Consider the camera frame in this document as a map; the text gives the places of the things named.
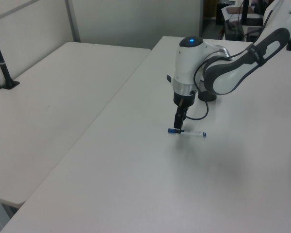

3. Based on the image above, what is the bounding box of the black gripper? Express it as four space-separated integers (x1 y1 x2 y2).
173 91 195 134

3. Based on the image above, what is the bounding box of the blue and white marker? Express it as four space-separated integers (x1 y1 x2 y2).
168 128 208 137

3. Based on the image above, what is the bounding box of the black mesh pen cup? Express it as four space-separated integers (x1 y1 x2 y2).
197 80 218 101

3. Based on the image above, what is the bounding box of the dark equipment box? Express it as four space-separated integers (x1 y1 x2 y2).
224 20 245 41

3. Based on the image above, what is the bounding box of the small black box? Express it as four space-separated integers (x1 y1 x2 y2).
246 26 263 42

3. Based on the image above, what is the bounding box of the black monitor stand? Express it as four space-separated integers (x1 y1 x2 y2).
241 0 250 25

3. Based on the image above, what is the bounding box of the white adjacent table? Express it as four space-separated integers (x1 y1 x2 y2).
0 41 152 209

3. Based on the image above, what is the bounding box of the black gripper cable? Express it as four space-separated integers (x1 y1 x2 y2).
185 45 255 120

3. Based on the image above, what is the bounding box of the black camera pole with base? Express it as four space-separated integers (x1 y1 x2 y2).
0 21 20 90

